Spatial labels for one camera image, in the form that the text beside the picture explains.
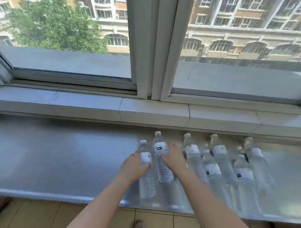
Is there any white tiled window sill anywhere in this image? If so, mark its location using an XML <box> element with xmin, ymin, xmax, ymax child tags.
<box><xmin>0</xmin><ymin>86</ymin><xmax>301</xmax><ymax>139</ymax></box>

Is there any green tree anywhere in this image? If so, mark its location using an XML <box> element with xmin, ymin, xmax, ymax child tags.
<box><xmin>6</xmin><ymin>0</ymin><xmax>110</xmax><ymax>54</ymax></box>

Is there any person's left forearm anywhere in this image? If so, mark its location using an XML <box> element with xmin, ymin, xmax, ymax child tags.
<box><xmin>67</xmin><ymin>173</ymin><xmax>139</xmax><ymax>228</ymax></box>

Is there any person's right hand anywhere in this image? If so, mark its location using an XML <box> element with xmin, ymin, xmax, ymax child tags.
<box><xmin>161</xmin><ymin>141</ymin><xmax>189</xmax><ymax>177</ymax></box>

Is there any cluster of clear bottles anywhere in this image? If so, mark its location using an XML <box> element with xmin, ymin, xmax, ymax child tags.
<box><xmin>183</xmin><ymin>133</ymin><xmax>277</xmax><ymax>218</ymax></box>

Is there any white-capped plastic water bottle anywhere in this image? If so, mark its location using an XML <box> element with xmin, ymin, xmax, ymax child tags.
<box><xmin>153</xmin><ymin>131</ymin><xmax>174</xmax><ymax>184</ymax></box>
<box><xmin>138</xmin><ymin>140</ymin><xmax>157</xmax><ymax>199</ymax></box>

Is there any person's right forearm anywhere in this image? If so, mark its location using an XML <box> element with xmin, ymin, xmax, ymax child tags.
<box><xmin>175</xmin><ymin>168</ymin><xmax>250</xmax><ymax>228</ymax></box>

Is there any beige apartment building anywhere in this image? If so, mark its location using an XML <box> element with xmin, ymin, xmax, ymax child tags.
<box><xmin>66</xmin><ymin>0</ymin><xmax>301</xmax><ymax>62</ymax></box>

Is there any person's left hand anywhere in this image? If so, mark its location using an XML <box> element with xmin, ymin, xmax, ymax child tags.
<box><xmin>119</xmin><ymin>151</ymin><xmax>152</xmax><ymax>183</ymax></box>

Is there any white window frame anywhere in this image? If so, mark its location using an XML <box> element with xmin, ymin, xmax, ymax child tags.
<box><xmin>0</xmin><ymin>0</ymin><xmax>301</xmax><ymax>106</ymax></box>

